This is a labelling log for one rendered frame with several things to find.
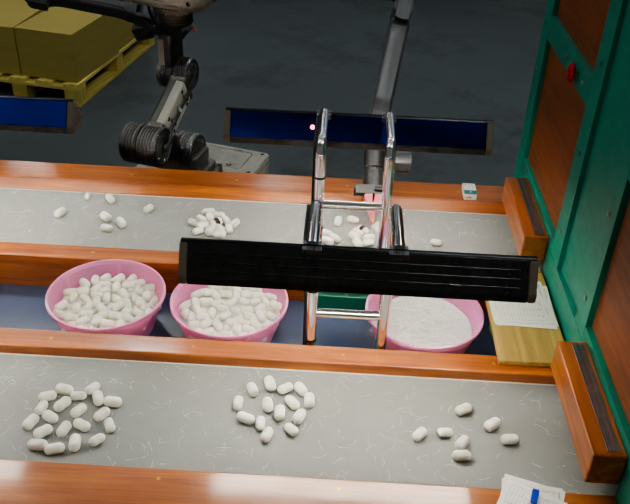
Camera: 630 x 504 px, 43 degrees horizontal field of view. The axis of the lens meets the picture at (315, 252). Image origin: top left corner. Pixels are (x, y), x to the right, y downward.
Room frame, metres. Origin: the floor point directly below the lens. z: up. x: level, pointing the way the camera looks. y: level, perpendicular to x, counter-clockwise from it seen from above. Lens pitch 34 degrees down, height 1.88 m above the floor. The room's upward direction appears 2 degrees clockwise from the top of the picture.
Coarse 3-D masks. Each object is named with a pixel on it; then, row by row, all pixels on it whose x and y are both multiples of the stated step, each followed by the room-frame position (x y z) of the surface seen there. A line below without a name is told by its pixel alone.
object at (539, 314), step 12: (540, 288) 1.53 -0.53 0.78; (540, 300) 1.49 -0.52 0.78; (492, 312) 1.43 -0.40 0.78; (504, 312) 1.43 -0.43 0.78; (516, 312) 1.44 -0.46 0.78; (528, 312) 1.44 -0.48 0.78; (540, 312) 1.44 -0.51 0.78; (552, 312) 1.44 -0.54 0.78; (504, 324) 1.39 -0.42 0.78; (516, 324) 1.39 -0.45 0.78; (528, 324) 1.40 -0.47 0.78; (540, 324) 1.40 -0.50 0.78; (552, 324) 1.40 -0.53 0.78
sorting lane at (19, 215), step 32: (0, 192) 1.93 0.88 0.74; (32, 192) 1.94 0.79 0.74; (64, 192) 1.95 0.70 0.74; (0, 224) 1.77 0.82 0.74; (32, 224) 1.78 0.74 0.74; (64, 224) 1.78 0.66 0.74; (96, 224) 1.79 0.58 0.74; (128, 224) 1.80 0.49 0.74; (160, 224) 1.80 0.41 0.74; (224, 224) 1.82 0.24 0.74; (256, 224) 1.82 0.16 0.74; (288, 224) 1.83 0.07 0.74; (352, 224) 1.84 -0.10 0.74; (416, 224) 1.86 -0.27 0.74; (448, 224) 1.86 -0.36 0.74; (480, 224) 1.87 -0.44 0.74
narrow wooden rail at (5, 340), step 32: (0, 352) 1.27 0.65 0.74; (32, 352) 1.27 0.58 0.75; (64, 352) 1.27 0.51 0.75; (96, 352) 1.27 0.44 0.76; (128, 352) 1.27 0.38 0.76; (160, 352) 1.27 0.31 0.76; (192, 352) 1.27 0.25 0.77; (224, 352) 1.28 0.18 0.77; (256, 352) 1.28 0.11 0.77; (288, 352) 1.29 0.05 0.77; (320, 352) 1.29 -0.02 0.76; (352, 352) 1.29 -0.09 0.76; (384, 352) 1.30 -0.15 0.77; (416, 352) 1.30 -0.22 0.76
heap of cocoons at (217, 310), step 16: (208, 288) 1.54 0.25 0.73; (224, 288) 1.54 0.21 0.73; (240, 288) 1.53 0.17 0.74; (256, 288) 1.54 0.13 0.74; (192, 304) 1.47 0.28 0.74; (208, 304) 1.48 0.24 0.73; (224, 304) 1.48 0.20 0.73; (240, 304) 1.48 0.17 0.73; (256, 304) 1.48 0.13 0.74; (272, 304) 1.48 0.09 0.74; (192, 320) 1.41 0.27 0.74; (208, 320) 1.41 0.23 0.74; (224, 320) 1.43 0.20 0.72; (240, 320) 1.41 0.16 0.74; (256, 320) 1.42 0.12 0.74; (272, 320) 1.43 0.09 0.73
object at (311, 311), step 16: (320, 208) 1.28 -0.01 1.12; (400, 208) 1.29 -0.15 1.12; (320, 224) 1.24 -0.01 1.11; (400, 224) 1.23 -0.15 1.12; (304, 240) 1.18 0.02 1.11; (320, 240) 1.32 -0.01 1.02; (400, 240) 1.18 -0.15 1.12; (400, 256) 1.15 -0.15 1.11; (304, 304) 1.33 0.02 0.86; (384, 304) 1.31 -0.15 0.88; (304, 320) 1.33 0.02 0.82; (384, 320) 1.31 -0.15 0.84; (304, 336) 1.33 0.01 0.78; (384, 336) 1.31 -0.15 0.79
